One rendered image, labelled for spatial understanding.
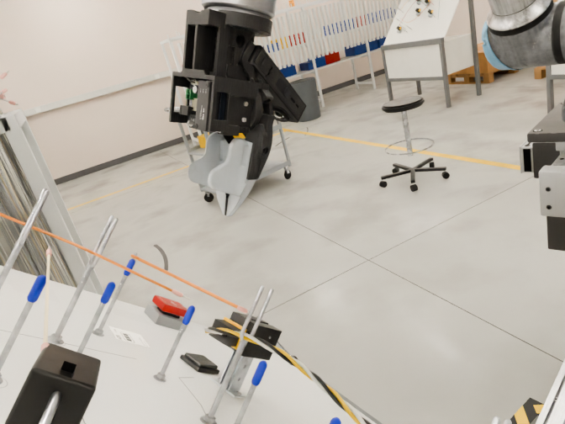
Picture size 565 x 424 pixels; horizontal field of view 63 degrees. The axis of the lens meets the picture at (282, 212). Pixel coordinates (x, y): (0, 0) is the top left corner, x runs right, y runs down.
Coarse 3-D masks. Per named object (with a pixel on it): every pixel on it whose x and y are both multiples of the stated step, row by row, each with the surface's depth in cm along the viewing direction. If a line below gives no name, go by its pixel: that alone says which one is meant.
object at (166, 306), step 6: (156, 300) 76; (162, 300) 75; (168, 300) 78; (162, 306) 74; (168, 306) 74; (174, 306) 75; (180, 306) 77; (162, 312) 75; (168, 312) 74; (174, 312) 75; (180, 312) 76
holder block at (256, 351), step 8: (232, 320) 57; (240, 320) 57; (248, 328) 56; (264, 328) 57; (272, 328) 58; (256, 336) 56; (264, 336) 57; (272, 336) 58; (248, 344) 55; (256, 344) 56; (272, 344) 59; (248, 352) 55; (256, 352) 57; (264, 352) 58
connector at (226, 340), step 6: (216, 324) 54; (222, 324) 54; (228, 324) 55; (234, 330) 53; (240, 330) 54; (246, 330) 55; (216, 336) 54; (222, 336) 53; (228, 336) 53; (222, 342) 53; (228, 342) 53; (234, 342) 54
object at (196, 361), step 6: (186, 354) 61; (192, 354) 62; (198, 354) 63; (186, 360) 61; (192, 360) 60; (198, 360) 60; (204, 360) 62; (192, 366) 60; (198, 366) 59; (204, 366) 60; (210, 366) 61; (216, 366) 62; (204, 372) 60; (210, 372) 61; (216, 372) 61
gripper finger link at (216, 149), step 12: (216, 132) 52; (216, 144) 52; (228, 144) 52; (204, 156) 51; (216, 156) 52; (192, 168) 51; (204, 168) 52; (192, 180) 51; (204, 180) 52; (216, 192) 54
